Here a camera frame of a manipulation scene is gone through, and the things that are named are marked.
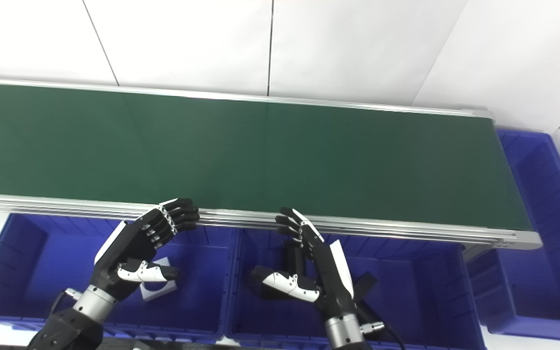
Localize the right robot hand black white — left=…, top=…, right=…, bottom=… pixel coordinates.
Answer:
left=251, top=207, right=358, bottom=321

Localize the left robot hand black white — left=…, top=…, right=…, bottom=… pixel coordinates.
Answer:
left=89, top=197, right=200, bottom=302

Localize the black block part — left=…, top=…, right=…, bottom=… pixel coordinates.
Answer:
left=251, top=241, right=379, bottom=312

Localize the blue plastic bin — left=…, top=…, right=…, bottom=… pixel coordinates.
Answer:
left=224, top=227, right=487, bottom=350
left=0, top=212, right=237, bottom=341
left=465, top=129, right=560, bottom=343

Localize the green conveyor belt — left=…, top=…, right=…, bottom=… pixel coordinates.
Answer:
left=0, top=82, right=533, bottom=232
left=0, top=76, right=543, bottom=251

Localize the white ring block part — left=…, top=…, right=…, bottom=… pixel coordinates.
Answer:
left=141, top=258, right=178, bottom=302

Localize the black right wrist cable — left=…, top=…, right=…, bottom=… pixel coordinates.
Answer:
left=358, top=301, right=407, bottom=350

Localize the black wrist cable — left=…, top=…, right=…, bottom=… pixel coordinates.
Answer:
left=49, top=288, right=84, bottom=316
left=358, top=301, right=407, bottom=350

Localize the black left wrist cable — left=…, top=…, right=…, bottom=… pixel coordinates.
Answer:
left=49, top=288, right=84, bottom=316

